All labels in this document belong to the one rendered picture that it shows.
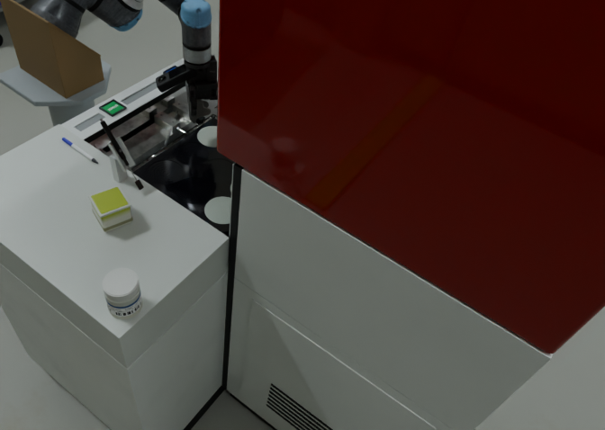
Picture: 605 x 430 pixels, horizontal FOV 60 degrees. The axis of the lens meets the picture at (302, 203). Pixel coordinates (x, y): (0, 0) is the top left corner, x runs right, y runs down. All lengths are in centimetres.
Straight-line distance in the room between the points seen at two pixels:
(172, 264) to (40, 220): 34
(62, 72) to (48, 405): 118
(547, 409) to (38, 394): 199
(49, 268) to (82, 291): 10
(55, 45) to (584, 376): 243
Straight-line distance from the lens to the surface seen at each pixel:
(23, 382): 227
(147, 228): 132
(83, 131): 161
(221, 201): 146
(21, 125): 323
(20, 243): 136
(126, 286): 112
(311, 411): 170
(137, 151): 164
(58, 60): 189
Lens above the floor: 199
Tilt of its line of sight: 47 degrees down
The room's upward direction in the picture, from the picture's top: 11 degrees clockwise
